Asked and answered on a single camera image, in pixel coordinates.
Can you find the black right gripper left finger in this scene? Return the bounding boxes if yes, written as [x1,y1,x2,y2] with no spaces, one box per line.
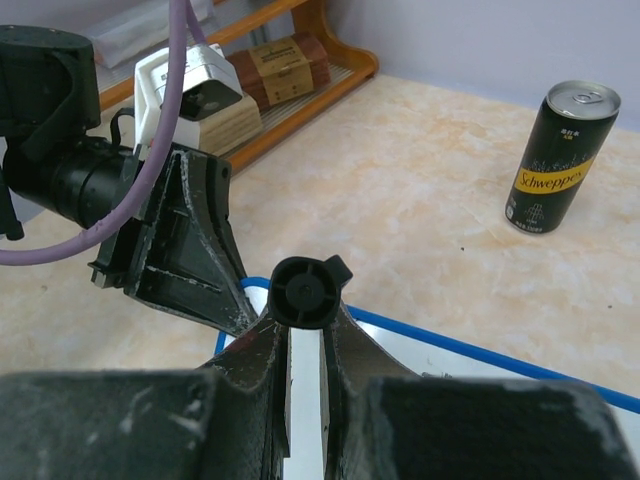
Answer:
[1,320,289,479]

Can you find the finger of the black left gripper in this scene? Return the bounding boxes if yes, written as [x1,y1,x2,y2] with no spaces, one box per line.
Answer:
[199,219,258,334]

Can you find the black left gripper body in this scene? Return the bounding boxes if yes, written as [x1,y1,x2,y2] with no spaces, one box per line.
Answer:
[88,142,234,301]

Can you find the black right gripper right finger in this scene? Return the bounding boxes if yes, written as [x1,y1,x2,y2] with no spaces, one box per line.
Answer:
[321,305,639,479]

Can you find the black capped whiteboard marker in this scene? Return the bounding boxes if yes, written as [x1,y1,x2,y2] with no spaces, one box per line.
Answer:
[267,255,353,330]

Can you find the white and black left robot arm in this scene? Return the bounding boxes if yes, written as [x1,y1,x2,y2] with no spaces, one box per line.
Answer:
[1,25,256,336]

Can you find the tan wrapped soap block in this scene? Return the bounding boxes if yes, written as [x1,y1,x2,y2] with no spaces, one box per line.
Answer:
[199,94,263,156]

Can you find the brown wrapped soap block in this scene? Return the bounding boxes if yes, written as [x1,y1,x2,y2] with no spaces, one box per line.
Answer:
[227,32,331,111]

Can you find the clear plastic sheet pack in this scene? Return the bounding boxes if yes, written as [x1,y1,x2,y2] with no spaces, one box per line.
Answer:
[89,0,281,69]

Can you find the orange wooden shelf rack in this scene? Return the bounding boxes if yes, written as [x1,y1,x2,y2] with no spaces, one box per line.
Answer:
[89,1,379,172]

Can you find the black Schweppes can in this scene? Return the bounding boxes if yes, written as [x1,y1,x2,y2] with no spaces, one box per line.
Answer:
[505,80,621,234]

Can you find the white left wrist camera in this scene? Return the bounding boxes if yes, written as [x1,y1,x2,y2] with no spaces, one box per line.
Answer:
[134,44,243,148]

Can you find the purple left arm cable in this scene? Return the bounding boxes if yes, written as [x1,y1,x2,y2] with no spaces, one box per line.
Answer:
[0,0,206,267]

